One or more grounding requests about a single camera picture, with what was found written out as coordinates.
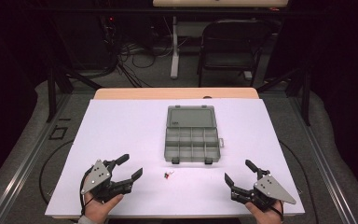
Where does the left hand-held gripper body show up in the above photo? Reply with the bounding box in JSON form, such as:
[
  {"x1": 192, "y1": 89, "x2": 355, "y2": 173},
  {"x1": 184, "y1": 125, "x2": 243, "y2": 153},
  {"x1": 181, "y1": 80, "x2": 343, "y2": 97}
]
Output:
[{"x1": 80, "y1": 159, "x2": 134, "y2": 203}]

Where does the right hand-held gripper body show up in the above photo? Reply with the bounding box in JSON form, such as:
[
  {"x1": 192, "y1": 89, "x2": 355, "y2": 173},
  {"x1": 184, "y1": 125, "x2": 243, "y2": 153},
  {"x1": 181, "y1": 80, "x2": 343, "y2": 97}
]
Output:
[{"x1": 229, "y1": 174, "x2": 297, "y2": 211}]

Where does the grey plastic compartment box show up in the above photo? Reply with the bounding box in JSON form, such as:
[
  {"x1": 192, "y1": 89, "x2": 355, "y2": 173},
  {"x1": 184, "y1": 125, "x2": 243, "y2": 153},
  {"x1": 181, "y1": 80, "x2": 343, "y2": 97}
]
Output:
[{"x1": 163, "y1": 105, "x2": 226, "y2": 165}]

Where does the person's right hand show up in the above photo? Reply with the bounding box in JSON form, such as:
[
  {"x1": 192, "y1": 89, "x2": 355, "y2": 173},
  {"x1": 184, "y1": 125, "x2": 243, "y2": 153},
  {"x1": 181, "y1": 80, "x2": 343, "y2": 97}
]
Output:
[{"x1": 244, "y1": 199, "x2": 284, "y2": 224}]

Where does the person's left hand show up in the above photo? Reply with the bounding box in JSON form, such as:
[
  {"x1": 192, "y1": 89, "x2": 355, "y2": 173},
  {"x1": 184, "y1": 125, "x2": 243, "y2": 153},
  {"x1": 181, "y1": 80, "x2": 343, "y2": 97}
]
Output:
[{"x1": 83, "y1": 189, "x2": 125, "y2": 224}]

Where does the clear plastic organizer box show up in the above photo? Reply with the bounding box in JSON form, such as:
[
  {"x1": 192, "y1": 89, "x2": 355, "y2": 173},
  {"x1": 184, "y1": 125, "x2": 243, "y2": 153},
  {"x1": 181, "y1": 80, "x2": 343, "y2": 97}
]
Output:
[{"x1": 45, "y1": 98, "x2": 306, "y2": 219}]

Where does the wooden table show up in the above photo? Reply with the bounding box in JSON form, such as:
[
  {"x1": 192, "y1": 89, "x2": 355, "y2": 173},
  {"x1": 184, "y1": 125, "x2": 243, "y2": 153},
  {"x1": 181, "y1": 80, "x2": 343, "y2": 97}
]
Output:
[{"x1": 93, "y1": 87, "x2": 260, "y2": 101}]

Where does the black metal stand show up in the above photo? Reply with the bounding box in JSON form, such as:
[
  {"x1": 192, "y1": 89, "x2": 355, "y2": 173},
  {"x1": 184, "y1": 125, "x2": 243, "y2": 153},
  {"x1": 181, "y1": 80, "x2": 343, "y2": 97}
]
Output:
[
  {"x1": 44, "y1": 60, "x2": 104, "y2": 123},
  {"x1": 256, "y1": 65, "x2": 312, "y2": 127}
]

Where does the black folding chair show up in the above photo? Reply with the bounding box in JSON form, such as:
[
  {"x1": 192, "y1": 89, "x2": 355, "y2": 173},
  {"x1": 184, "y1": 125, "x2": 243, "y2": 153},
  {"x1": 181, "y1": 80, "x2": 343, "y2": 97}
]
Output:
[{"x1": 197, "y1": 19, "x2": 276, "y2": 89}]

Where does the white desk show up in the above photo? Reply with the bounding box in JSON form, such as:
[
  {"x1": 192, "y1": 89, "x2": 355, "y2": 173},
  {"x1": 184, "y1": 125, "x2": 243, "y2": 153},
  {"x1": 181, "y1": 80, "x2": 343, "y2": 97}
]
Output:
[{"x1": 152, "y1": 0, "x2": 290, "y2": 79}]

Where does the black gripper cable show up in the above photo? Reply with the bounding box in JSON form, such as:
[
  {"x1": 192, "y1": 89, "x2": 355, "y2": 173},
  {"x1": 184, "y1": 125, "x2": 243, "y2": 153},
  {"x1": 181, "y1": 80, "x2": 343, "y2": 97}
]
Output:
[
  {"x1": 78, "y1": 166, "x2": 95, "y2": 217},
  {"x1": 269, "y1": 201, "x2": 285, "y2": 223}
]

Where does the black floor cable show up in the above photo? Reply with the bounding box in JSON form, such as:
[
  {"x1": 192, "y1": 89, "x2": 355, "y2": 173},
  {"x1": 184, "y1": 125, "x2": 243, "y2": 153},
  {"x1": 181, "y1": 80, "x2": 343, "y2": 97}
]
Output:
[
  {"x1": 279, "y1": 140, "x2": 321, "y2": 224},
  {"x1": 38, "y1": 139, "x2": 75, "y2": 205}
]

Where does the aluminium rail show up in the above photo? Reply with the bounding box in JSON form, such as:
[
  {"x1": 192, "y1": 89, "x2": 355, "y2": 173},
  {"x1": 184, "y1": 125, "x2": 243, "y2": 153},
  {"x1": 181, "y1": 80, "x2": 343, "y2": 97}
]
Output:
[
  {"x1": 0, "y1": 92, "x2": 73, "y2": 224},
  {"x1": 288, "y1": 95, "x2": 358, "y2": 224}
]

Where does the bundle of black cables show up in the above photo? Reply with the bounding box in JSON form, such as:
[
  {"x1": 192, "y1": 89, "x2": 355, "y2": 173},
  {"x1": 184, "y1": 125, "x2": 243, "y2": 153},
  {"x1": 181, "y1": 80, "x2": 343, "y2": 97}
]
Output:
[{"x1": 99, "y1": 14, "x2": 169, "y2": 89}]

